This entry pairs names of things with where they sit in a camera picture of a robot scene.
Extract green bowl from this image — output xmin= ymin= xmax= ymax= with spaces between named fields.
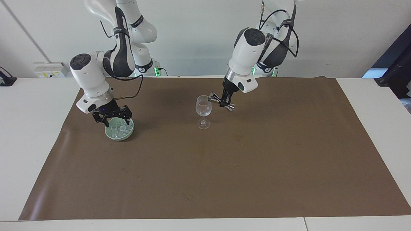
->
xmin=105 ymin=117 xmax=135 ymax=141

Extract black stand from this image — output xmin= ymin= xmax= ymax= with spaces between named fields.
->
xmin=374 ymin=24 xmax=411 ymax=99
xmin=0 ymin=66 xmax=17 ymax=87

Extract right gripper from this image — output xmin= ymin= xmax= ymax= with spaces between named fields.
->
xmin=92 ymin=99 xmax=133 ymax=128

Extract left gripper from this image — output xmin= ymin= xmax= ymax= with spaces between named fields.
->
xmin=219 ymin=78 xmax=240 ymax=107

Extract clear ice cubes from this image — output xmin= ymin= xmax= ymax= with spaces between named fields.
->
xmin=108 ymin=120 xmax=133 ymax=137

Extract black cable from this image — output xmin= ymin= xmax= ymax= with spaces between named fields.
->
xmin=100 ymin=20 xmax=144 ymax=100
xmin=258 ymin=2 xmax=300 ymax=58

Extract clear wine glass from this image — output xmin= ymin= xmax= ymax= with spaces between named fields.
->
xmin=195 ymin=95 xmax=213 ymax=130

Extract silver double-ended jigger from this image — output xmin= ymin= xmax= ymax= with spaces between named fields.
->
xmin=208 ymin=92 xmax=235 ymax=112

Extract white wall socket strip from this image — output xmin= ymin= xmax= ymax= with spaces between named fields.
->
xmin=33 ymin=62 xmax=70 ymax=78

